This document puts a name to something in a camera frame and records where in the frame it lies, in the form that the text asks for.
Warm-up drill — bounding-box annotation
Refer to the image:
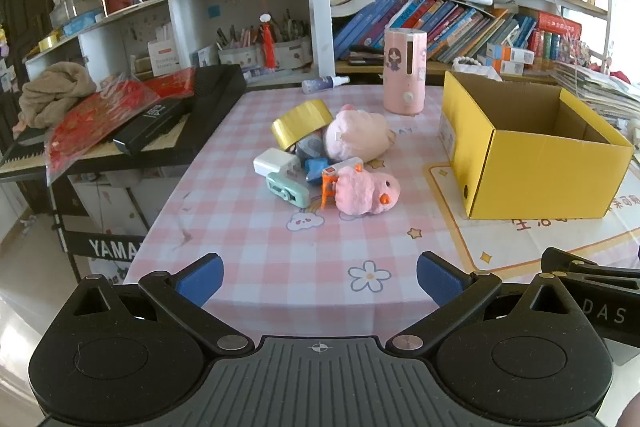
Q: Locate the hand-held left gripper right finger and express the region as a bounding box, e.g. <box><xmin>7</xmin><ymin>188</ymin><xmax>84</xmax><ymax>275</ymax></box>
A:
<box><xmin>386</xmin><ymin>252</ymin><xmax>583</xmax><ymax>355</ymax></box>

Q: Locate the mint green small device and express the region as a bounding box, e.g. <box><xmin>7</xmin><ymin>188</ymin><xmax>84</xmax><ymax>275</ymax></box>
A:
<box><xmin>266</xmin><ymin>172</ymin><xmax>311</xmax><ymax>208</ymax></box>

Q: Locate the pink cylindrical humidifier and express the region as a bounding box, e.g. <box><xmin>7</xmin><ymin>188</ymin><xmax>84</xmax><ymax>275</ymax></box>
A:
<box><xmin>383</xmin><ymin>28</ymin><xmax>428</xmax><ymax>115</ymax></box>

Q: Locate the grey blue small item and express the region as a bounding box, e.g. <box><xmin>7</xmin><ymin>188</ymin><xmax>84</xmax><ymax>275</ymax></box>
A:
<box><xmin>292</xmin><ymin>134</ymin><xmax>325</xmax><ymax>160</ymax></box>

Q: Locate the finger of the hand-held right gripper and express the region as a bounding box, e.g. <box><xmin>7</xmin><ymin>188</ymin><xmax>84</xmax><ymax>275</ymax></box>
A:
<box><xmin>541</xmin><ymin>247</ymin><xmax>640</xmax><ymax>295</ymax></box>

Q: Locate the blue small plastic item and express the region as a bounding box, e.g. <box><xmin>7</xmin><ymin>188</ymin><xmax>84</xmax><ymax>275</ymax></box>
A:
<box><xmin>304</xmin><ymin>157</ymin><xmax>331</xmax><ymax>185</ymax></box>

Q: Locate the yellow tape roll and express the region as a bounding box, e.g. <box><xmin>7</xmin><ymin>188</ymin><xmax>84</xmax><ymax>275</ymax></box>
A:
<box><xmin>271</xmin><ymin>101</ymin><xmax>333</xmax><ymax>152</ymax></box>

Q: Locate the small white red-label box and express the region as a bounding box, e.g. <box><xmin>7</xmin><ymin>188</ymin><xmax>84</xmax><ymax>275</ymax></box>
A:
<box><xmin>322</xmin><ymin>159</ymin><xmax>365</xmax><ymax>178</ymax></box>

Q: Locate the yellow cardboard box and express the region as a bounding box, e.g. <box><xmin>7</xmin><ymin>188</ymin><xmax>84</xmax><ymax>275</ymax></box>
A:
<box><xmin>440</xmin><ymin>71</ymin><xmax>636</xmax><ymax>220</ymax></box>

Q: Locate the red tassel ornament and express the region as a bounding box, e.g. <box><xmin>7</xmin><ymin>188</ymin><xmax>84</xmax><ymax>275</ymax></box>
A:
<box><xmin>259</xmin><ymin>12</ymin><xmax>277</xmax><ymax>70</ymax></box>

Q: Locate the person's right forearm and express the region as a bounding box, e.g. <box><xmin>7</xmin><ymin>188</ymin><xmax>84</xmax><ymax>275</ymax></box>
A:
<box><xmin>621</xmin><ymin>394</ymin><xmax>640</xmax><ymax>427</ymax></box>

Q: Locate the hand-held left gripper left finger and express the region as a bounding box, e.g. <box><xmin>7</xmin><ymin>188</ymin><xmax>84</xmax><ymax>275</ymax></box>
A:
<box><xmin>65</xmin><ymin>253</ymin><xmax>254</xmax><ymax>356</ymax></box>

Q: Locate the red envelope pack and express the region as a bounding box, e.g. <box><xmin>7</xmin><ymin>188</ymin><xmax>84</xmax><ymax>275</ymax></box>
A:
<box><xmin>142</xmin><ymin>67</ymin><xmax>196</xmax><ymax>100</ymax></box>

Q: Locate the printed pen holder with pens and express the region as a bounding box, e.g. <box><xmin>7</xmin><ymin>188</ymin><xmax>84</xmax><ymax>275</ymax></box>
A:
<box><xmin>275</xmin><ymin>9</ymin><xmax>313</xmax><ymax>70</ymax></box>

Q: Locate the small blue spray bottle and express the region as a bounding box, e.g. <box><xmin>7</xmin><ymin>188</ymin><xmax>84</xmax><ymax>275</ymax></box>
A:
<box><xmin>301</xmin><ymin>75</ymin><xmax>351</xmax><ymax>95</ymax></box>

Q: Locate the row of leaning books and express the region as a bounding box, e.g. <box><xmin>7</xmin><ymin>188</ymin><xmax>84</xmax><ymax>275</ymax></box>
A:
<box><xmin>332</xmin><ymin>0</ymin><xmax>538</xmax><ymax>62</ymax></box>

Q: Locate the orange blue white carton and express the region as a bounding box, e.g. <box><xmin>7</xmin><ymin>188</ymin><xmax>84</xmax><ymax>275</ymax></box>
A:
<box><xmin>486</xmin><ymin>44</ymin><xmax>536</xmax><ymax>62</ymax></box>
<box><xmin>492</xmin><ymin>59</ymin><xmax>525</xmax><ymax>76</ymax></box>

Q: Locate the white charger plug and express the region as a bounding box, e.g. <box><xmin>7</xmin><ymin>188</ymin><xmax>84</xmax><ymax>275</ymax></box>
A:
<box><xmin>253</xmin><ymin>148</ymin><xmax>301</xmax><ymax>180</ymax></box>

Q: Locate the pink pig plush toy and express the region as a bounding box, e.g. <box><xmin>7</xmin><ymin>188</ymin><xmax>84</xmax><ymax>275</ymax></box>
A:
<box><xmin>321</xmin><ymin>104</ymin><xmax>398</xmax><ymax>164</ymax></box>

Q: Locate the white quilted handbag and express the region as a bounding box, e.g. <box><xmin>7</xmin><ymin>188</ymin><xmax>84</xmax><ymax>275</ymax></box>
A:
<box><xmin>452</xmin><ymin>57</ymin><xmax>502</xmax><ymax>81</ymax></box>

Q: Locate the red patterned plastic bag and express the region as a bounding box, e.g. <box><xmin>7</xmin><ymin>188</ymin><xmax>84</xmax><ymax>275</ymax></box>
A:
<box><xmin>45</xmin><ymin>79</ymin><xmax>161</xmax><ymax>188</ymax></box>

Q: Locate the white pen cup with pens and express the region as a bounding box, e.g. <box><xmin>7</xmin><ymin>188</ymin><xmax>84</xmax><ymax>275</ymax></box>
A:
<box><xmin>215</xmin><ymin>24</ymin><xmax>261</xmax><ymax>68</ymax></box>

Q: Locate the stack of papers and magazines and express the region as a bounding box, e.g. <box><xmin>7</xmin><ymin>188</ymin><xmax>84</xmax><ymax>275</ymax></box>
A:
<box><xmin>550</xmin><ymin>59</ymin><xmax>640</xmax><ymax>132</ymax></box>

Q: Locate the black keyboard stand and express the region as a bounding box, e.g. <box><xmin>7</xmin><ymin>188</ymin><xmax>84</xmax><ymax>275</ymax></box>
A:
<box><xmin>47</xmin><ymin>174</ymin><xmax>166</xmax><ymax>283</ymax></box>

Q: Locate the pink chick plush toy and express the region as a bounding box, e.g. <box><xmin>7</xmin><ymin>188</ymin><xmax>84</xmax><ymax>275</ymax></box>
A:
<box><xmin>334</xmin><ymin>168</ymin><xmax>401</xmax><ymax>216</ymax></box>

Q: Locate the black flat case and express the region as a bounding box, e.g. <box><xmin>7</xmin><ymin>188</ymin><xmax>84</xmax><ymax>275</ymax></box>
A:
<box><xmin>350</xmin><ymin>49</ymin><xmax>385</xmax><ymax>66</ymax></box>

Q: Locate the white card box red label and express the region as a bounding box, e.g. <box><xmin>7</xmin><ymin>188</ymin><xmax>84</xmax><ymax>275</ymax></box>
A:
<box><xmin>147</xmin><ymin>38</ymin><xmax>180</xmax><ymax>76</ymax></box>

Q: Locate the brown crumpled cloth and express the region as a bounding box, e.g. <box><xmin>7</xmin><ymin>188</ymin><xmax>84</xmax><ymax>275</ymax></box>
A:
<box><xmin>12</xmin><ymin>62</ymin><xmax>98</xmax><ymax>132</ymax></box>

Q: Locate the long black box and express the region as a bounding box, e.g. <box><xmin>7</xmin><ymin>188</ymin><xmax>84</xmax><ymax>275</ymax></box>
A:
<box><xmin>112</xmin><ymin>98</ymin><xmax>186</xmax><ymax>156</ymax></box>

